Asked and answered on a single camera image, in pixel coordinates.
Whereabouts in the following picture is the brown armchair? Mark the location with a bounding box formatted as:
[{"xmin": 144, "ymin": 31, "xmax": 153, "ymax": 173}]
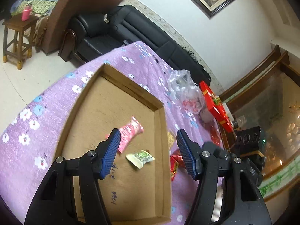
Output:
[{"xmin": 41, "ymin": 0, "xmax": 123, "ymax": 54}]

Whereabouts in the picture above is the yellow biscuit clear pack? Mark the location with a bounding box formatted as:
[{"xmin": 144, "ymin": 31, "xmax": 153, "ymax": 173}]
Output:
[{"xmin": 167, "ymin": 131, "xmax": 176, "ymax": 149}]

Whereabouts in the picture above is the sweet green white candy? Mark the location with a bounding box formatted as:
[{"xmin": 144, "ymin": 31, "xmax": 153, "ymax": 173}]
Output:
[{"xmin": 126, "ymin": 150, "xmax": 155, "ymax": 169}]

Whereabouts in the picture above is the black leather sofa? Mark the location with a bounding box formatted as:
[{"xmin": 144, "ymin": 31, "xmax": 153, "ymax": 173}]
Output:
[{"xmin": 58, "ymin": 5, "xmax": 212, "ymax": 85}]

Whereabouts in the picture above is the wooden side stool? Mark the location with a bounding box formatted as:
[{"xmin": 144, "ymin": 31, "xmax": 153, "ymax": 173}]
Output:
[{"xmin": 3, "ymin": 14, "xmax": 38, "ymax": 70}]

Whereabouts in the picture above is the clear plastic bag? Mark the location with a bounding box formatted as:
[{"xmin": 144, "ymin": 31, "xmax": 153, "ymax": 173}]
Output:
[{"xmin": 167, "ymin": 70, "xmax": 205, "ymax": 114}]

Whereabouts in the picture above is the red brown foil snack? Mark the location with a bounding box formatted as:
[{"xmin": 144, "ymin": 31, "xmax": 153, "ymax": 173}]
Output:
[{"xmin": 170, "ymin": 149, "xmax": 186, "ymax": 181}]

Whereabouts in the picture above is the clothes pile on chair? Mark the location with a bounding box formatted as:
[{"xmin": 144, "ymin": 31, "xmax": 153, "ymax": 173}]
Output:
[{"xmin": 10, "ymin": 0, "xmax": 59, "ymax": 16}]

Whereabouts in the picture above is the red foil bag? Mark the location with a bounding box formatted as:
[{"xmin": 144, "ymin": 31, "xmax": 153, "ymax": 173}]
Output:
[{"xmin": 210, "ymin": 126, "xmax": 223, "ymax": 147}]

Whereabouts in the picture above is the pink water bottle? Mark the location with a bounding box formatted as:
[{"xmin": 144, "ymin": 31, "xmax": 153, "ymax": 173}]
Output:
[{"xmin": 21, "ymin": 2, "xmax": 32, "ymax": 21}]

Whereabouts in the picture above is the black device green light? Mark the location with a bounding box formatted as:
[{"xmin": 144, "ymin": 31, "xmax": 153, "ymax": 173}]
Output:
[{"xmin": 231, "ymin": 126, "xmax": 266, "ymax": 171}]

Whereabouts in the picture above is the purple floral tablecloth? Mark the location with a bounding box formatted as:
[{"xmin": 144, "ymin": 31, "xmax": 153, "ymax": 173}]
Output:
[{"xmin": 1, "ymin": 42, "xmax": 218, "ymax": 222}]

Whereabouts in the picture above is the red gift box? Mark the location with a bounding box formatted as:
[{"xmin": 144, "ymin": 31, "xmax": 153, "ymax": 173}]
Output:
[{"xmin": 199, "ymin": 81, "xmax": 233, "ymax": 133}]

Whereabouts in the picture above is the white cylindrical container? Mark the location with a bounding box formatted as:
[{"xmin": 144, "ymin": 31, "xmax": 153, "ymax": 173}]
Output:
[{"xmin": 199, "ymin": 107, "xmax": 214, "ymax": 123}]

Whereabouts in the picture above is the cardboard tray box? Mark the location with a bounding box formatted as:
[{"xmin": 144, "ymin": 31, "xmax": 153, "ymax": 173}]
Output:
[{"xmin": 54, "ymin": 64, "xmax": 171, "ymax": 224}]

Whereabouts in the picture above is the pink snack packet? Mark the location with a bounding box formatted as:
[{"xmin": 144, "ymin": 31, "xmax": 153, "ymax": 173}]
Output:
[{"xmin": 105, "ymin": 116, "xmax": 144, "ymax": 156}]

